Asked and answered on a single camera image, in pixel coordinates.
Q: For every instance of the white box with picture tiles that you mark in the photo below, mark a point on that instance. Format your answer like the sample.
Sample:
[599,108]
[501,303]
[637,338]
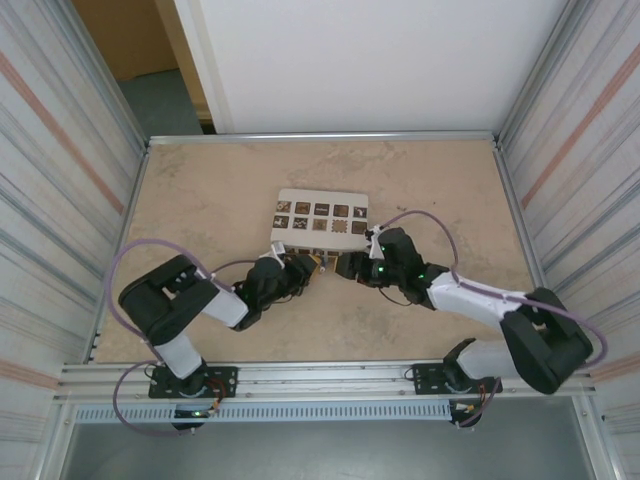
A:
[320,215]

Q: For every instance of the brown wooden panel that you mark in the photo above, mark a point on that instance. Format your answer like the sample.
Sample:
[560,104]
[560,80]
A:
[120,35]

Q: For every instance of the aluminium frame bar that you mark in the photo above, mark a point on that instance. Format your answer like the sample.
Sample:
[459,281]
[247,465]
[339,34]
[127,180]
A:
[325,138]
[522,235]
[132,210]

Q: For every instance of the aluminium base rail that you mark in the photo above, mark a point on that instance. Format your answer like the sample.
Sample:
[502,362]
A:
[325,380]

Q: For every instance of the white door frame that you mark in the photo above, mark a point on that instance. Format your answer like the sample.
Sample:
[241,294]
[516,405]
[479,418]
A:
[205,65]

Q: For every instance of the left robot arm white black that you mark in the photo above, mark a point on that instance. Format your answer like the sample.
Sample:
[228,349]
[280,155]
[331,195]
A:
[165,295]

